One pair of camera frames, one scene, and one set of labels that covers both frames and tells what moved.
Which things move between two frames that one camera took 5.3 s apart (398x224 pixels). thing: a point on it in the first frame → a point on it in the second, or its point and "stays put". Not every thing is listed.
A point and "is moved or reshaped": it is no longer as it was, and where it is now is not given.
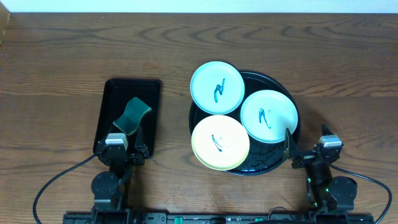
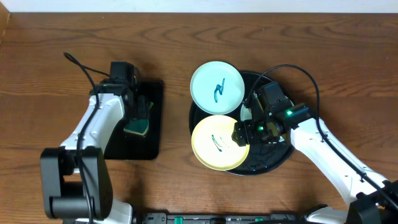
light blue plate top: (217, 88) stays put
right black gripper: (291, 148) → (245, 134)
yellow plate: (221, 142) stays put
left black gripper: (131, 155) → (140, 109)
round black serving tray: (261, 157) stays put
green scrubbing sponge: (130, 121) is moved or reshaped
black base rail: (216, 218) stays put
